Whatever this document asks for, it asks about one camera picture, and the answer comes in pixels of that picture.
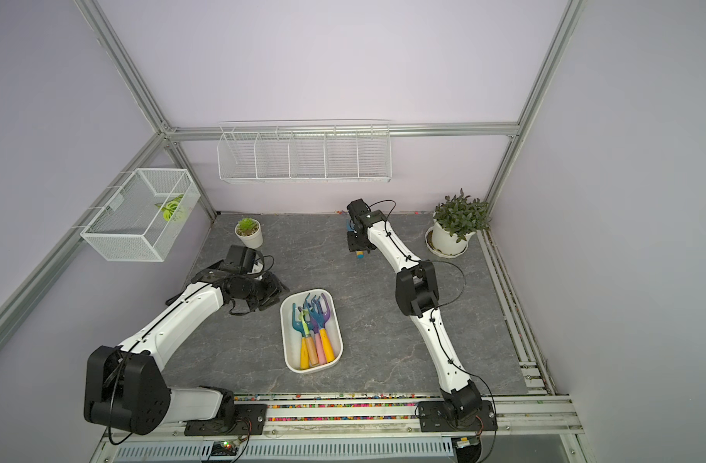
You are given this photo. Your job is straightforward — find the green rake wooden handle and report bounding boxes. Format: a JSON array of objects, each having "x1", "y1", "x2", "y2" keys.
[{"x1": 299, "y1": 309, "x2": 319, "y2": 367}]

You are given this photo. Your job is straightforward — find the white storage tray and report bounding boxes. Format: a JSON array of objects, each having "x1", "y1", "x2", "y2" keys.
[{"x1": 279, "y1": 289, "x2": 344, "y2": 374}]

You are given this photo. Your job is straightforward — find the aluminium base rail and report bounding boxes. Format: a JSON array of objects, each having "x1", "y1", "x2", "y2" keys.
[{"x1": 92, "y1": 394, "x2": 595, "y2": 462}]

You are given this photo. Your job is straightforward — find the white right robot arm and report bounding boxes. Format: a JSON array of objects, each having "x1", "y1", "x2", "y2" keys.
[{"x1": 347, "y1": 199, "x2": 492, "y2": 422}]

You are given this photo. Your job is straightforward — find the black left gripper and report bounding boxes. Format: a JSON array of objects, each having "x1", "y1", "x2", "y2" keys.
[{"x1": 234, "y1": 271, "x2": 290, "y2": 311}]

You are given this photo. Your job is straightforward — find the small white potted plant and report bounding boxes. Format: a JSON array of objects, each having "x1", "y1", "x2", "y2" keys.
[{"x1": 234, "y1": 217, "x2": 263, "y2": 250}]

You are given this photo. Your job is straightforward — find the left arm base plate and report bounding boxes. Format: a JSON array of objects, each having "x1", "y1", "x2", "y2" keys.
[{"x1": 184, "y1": 402, "x2": 268, "y2": 436}]

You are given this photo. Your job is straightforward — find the black slotted scoop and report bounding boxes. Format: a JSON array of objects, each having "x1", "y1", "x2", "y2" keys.
[{"x1": 166, "y1": 269, "x2": 215, "y2": 307}]

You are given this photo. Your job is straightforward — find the white wire wall shelf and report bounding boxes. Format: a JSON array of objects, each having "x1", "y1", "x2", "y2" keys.
[{"x1": 217, "y1": 120, "x2": 393, "y2": 183}]

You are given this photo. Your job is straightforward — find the green leaf toy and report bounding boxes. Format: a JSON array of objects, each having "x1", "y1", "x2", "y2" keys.
[{"x1": 155, "y1": 194, "x2": 186, "y2": 223}]

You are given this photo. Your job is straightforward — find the white wire side basket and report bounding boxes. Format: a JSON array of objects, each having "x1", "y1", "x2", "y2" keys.
[{"x1": 81, "y1": 168, "x2": 200, "y2": 262}]

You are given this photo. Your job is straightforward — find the purple rake pink handle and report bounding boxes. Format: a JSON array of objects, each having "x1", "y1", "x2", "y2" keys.
[
  {"x1": 304, "y1": 298, "x2": 327, "y2": 365},
  {"x1": 317, "y1": 293, "x2": 332, "y2": 321}
]

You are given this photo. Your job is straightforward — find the large white potted plant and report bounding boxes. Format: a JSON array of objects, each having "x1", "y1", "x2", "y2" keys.
[{"x1": 432, "y1": 189, "x2": 491, "y2": 254}]

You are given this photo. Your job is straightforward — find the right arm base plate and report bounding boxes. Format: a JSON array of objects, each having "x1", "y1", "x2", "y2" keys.
[{"x1": 415, "y1": 400, "x2": 498, "y2": 434}]

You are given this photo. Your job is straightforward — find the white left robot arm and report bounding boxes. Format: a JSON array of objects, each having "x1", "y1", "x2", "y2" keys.
[{"x1": 84, "y1": 245, "x2": 288, "y2": 436}]

